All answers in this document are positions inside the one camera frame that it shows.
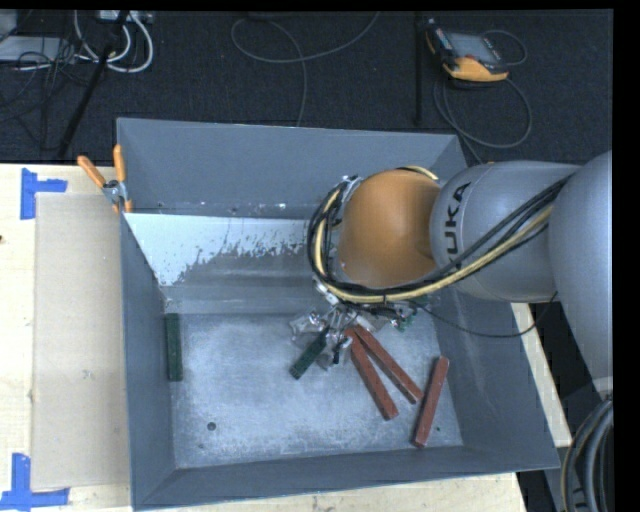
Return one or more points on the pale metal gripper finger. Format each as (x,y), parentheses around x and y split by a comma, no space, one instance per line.
(332,346)
(306,326)

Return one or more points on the red-brown flat block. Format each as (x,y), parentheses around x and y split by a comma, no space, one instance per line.
(374,382)
(431,400)
(395,372)

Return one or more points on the black cylinder on white bracket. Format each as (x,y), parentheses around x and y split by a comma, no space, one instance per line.
(336,356)

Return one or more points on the grey metal bin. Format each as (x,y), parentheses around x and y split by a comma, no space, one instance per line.
(250,400)

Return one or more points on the pale flat board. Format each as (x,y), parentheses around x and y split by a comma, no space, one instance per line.
(75,350)

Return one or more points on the dark green block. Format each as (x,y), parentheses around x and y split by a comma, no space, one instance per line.
(174,347)
(307,357)

